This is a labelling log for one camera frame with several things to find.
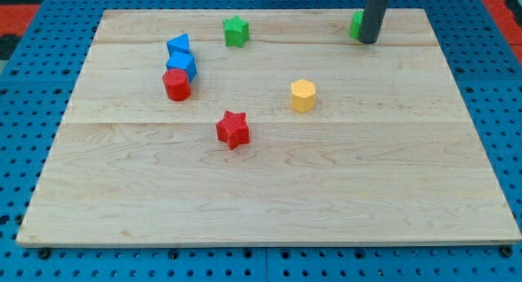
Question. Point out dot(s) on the blue cube block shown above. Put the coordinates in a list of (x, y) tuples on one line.
[(183, 61)]

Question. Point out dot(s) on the wooden board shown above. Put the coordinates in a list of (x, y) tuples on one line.
[(388, 156)]

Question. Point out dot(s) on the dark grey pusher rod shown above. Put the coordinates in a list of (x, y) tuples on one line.
[(372, 20)]

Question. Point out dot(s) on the red cylinder block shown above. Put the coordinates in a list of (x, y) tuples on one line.
[(176, 84)]

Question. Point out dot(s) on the green block behind rod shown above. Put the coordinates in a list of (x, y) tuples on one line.
[(355, 25)]

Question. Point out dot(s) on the blue triangle block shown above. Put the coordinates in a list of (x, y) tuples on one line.
[(179, 44)]

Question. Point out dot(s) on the green star block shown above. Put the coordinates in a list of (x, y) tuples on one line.
[(236, 31)]

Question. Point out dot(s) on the yellow hexagon block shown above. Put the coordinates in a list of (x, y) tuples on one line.
[(303, 95)]

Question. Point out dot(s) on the red star block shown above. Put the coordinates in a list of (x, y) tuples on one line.
[(233, 130)]

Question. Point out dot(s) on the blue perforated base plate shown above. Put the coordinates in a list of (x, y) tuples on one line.
[(479, 39)]

